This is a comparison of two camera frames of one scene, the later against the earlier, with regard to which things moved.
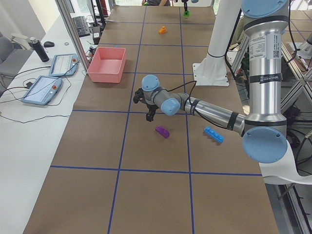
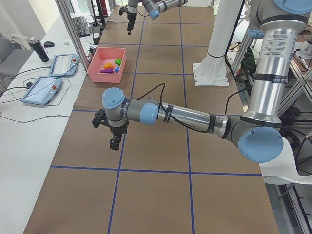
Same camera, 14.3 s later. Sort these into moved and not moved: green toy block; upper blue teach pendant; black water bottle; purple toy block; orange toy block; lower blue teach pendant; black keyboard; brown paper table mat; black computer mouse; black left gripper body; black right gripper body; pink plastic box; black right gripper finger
Moved: orange toy block; black left gripper body; purple toy block; black right gripper body; black right gripper finger; green toy block
Not moved: brown paper table mat; lower blue teach pendant; black computer mouse; black keyboard; black water bottle; pink plastic box; upper blue teach pendant
